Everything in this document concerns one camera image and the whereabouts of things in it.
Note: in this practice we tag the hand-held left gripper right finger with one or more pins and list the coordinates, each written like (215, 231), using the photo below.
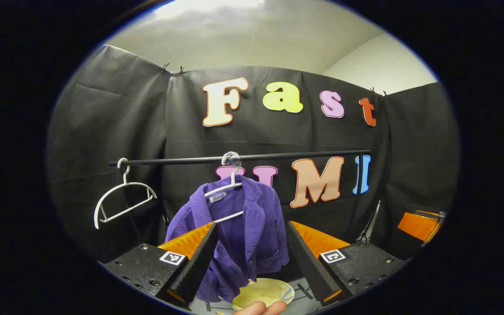
(306, 267)

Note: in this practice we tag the cream fabric laundry hamper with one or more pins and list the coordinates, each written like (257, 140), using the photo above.
(260, 293)

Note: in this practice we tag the white hanger with taped hook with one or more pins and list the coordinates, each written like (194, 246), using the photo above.
(233, 177)

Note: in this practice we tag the plain white hanger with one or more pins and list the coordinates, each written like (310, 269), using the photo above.
(96, 216)

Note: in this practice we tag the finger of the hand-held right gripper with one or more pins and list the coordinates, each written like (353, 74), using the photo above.
(418, 225)

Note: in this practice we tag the black backdrop cloth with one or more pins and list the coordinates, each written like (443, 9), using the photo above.
(116, 122)

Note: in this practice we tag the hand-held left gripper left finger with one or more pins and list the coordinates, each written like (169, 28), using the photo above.
(199, 267)

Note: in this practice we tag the black garment rack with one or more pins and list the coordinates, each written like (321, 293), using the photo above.
(182, 160)

